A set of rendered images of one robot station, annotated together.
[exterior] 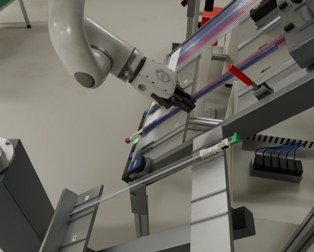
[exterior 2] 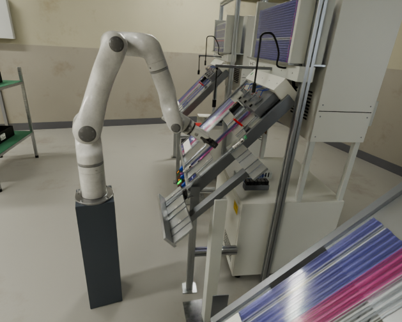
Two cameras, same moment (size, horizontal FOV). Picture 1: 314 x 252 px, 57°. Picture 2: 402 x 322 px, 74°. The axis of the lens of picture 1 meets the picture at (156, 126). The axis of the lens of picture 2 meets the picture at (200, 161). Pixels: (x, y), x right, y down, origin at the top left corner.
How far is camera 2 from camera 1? 85 cm
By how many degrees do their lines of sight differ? 27
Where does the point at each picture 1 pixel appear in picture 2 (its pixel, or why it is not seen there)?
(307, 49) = (259, 109)
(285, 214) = (267, 200)
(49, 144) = not seen: hidden behind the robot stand
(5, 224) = (100, 246)
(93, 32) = not seen: hidden behind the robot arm
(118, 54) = (185, 119)
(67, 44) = (172, 110)
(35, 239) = (115, 262)
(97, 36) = not seen: hidden behind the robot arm
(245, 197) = (245, 198)
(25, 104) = (54, 207)
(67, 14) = (172, 99)
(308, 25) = (257, 102)
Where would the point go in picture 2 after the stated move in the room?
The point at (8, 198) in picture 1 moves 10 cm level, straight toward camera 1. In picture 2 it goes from (112, 217) to (127, 223)
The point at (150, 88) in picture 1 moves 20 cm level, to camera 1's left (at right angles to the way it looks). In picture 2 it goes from (200, 133) to (162, 135)
